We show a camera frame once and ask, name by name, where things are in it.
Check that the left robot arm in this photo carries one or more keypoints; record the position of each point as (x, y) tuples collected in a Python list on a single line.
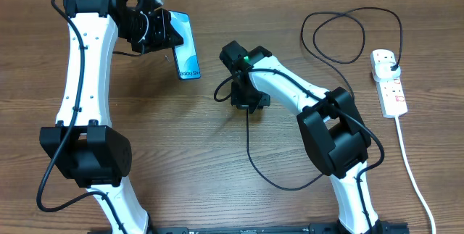
[(82, 144)]

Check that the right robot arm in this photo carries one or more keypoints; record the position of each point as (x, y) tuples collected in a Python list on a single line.
[(333, 133)]

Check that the blue Samsung Galaxy smartphone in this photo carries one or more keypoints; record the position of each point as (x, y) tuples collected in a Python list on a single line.
[(185, 55)]

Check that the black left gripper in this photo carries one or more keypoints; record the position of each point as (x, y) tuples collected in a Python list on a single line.
[(166, 32)]

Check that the white charger plug adapter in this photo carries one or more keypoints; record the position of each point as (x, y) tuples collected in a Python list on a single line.
[(383, 72)]

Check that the white power strip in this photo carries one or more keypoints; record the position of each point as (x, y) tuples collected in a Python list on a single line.
[(390, 93)]

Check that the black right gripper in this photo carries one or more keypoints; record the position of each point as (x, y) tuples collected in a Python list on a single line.
[(241, 103)]

